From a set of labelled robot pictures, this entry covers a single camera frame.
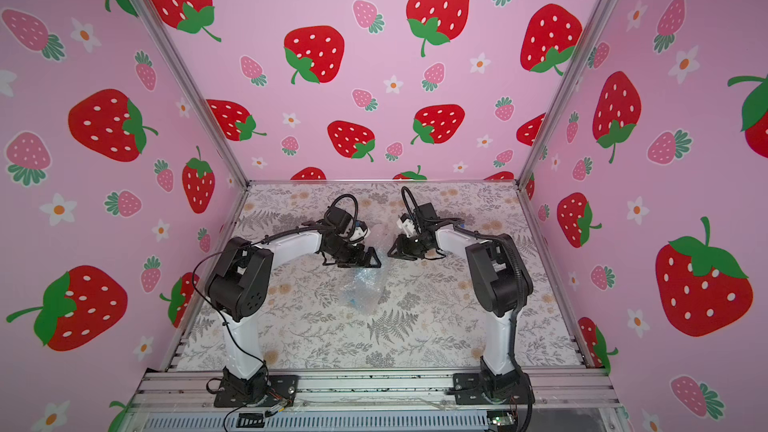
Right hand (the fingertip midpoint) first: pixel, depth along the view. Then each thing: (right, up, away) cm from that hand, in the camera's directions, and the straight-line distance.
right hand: (386, 257), depth 94 cm
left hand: (-4, -2, 0) cm, 5 cm away
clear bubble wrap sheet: (-4, -12, -10) cm, 16 cm away
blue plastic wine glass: (-7, -8, -7) cm, 12 cm away
